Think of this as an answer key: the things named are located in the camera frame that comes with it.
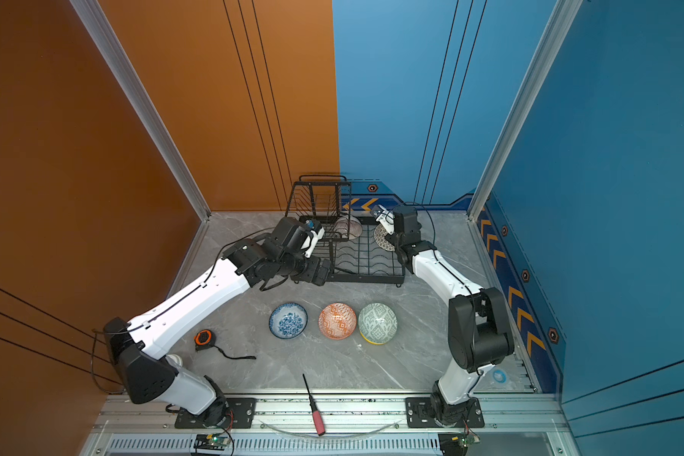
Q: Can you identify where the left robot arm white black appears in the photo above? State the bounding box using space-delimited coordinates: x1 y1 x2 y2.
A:
101 237 333 428

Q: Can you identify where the orange patterned bowl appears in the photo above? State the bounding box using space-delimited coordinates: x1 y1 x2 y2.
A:
318 303 357 340

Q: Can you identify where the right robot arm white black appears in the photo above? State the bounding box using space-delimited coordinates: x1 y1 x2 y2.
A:
377 205 515 427

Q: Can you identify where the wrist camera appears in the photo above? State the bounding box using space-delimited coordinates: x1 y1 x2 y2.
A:
370 204 394 231
271 217 325 258

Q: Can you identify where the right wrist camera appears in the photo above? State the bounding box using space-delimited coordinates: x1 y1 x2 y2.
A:
370 204 394 231

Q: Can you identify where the pink striped bowl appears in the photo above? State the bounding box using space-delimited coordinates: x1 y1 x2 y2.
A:
332 215 363 239

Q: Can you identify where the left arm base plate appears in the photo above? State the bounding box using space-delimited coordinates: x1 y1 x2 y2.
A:
174 396 258 431

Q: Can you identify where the yellow bowl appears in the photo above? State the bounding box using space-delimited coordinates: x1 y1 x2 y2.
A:
361 334 390 346

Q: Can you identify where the blue floral bowl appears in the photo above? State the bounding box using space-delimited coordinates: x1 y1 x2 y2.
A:
269 302 308 340

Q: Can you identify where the red handled screwdriver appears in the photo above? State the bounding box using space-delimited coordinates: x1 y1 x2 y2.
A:
302 374 326 437

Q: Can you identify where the orange black tape measure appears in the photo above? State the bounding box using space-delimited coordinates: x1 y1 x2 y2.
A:
194 329 257 360

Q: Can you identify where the brown dotted bowl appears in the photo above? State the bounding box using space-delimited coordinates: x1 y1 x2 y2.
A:
374 224 395 252

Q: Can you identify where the right circuit board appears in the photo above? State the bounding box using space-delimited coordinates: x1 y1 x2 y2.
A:
438 433 481 456

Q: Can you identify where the left green circuit board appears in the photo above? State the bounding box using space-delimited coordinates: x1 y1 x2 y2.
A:
193 433 235 455

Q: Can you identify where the aluminium front rail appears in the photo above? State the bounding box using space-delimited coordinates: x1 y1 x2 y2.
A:
81 389 579 455

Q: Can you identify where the black wire dish rack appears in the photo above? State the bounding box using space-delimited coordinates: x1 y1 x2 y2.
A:
285 174 406 287

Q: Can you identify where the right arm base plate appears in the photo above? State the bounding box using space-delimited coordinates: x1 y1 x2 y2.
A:
405 396 486 429

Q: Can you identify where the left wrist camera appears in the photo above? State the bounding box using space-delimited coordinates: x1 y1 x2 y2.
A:
271 217 325 258

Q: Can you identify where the small blue tape roll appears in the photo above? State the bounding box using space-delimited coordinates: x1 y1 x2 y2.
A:
490 369 507 384

